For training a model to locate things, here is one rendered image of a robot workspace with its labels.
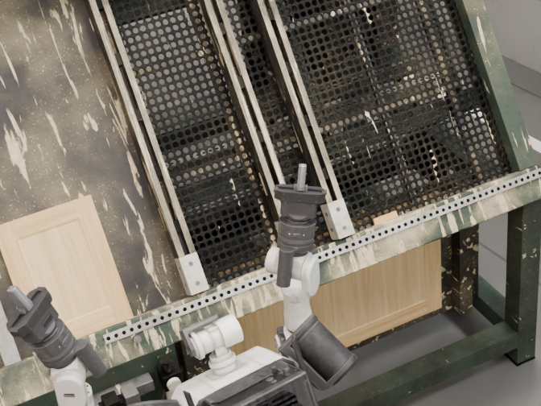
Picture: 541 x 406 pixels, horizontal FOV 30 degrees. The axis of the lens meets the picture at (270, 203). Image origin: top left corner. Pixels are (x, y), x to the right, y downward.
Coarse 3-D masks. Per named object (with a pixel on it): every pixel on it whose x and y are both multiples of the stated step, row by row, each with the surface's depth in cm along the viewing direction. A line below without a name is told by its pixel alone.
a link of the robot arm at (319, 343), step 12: (312, 336) 227; (324, 336) 227; (300, 348) 227; (312, 348) 226; (324, 348) 226; (336, 348) 227; (312, 360) 227; (324, 360) 226; (336, 360) 226; (324, 372) 226
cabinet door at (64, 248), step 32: (32, 224) 306; (64, 224) 309; (96, 224) 311; (32, 256) 305; (64, 256) 308; (96, 256) 311; (32, 288) 304; (64, 288) 307; (96, 288) 310; (64, 320) 307; (96, 320) 309
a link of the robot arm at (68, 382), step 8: (56, 376) 217; (64, 376) 215; (72, 376) 216; (80, 376) 217; (56, 384) 216; (64, 384) 216; (72, 384) 216; (80, 384) 216; (88, 384) 228; (56, 392) 218; (64, 392) 218; (72, 392) 218; (80, 392) 218; (88, 392) 226; (64, 400) 219; (72, 400) 219; (80, 400) 219; (88, 400) 222
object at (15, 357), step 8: (0, 304) 299; (0, 312) 299; (0, 320) 299; (0, 328) 299; (0, 336) 298; (8, 336) 299; (0, 344) 298; (8, 344) 299; (0, 352) 298; (8, 352) 299; (16, 352) 300; (8, 360) 299; (16, 360) 299
